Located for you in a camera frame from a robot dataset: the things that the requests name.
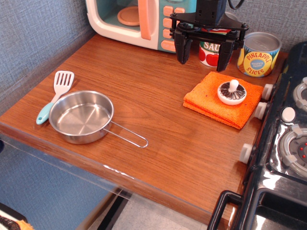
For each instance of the black toy stove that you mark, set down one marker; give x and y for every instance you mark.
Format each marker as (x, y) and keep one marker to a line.
(275, 183)

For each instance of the white stove knob upper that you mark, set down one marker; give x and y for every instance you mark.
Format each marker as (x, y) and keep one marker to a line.
(267, 90)

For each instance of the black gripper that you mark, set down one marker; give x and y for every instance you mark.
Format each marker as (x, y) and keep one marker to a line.
(209, 23)

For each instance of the white stove knob lower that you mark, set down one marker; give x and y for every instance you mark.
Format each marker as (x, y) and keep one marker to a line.
(245, 153)

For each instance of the white stove knob middle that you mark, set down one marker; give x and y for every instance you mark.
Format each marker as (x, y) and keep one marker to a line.
(260, 110)

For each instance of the pineapple slices can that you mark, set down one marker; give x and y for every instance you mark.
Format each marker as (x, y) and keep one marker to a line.
(258, 56)

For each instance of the white spatula with teal handle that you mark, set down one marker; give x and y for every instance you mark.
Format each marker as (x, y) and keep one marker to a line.
(63, 81)

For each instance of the orange microwave turntable plate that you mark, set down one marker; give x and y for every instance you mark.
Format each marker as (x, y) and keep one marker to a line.
(129, 16)

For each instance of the silver pot with wire handle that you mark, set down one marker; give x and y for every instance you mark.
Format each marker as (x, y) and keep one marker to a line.
(84, 117)

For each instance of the toy microwave oven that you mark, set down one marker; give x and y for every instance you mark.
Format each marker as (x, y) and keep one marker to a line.
(144, 23)

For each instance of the white stove knob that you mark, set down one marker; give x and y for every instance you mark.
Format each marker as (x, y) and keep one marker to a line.
(267, 90)
(260, 110)
(245, 153)

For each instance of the tomato sauce can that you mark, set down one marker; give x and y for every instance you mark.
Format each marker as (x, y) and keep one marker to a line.
(209, 53)

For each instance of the orange folded cloth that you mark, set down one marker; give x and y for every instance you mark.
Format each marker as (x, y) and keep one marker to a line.
(206, 98)

